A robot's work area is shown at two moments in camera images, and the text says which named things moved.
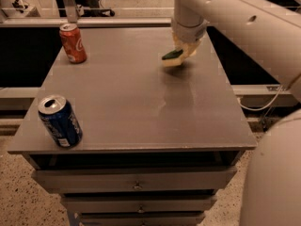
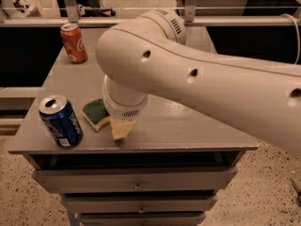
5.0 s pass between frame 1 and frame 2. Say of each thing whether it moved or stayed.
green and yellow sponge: moved
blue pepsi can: stayed
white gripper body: moved
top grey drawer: stayed
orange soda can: stayed
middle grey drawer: stayed
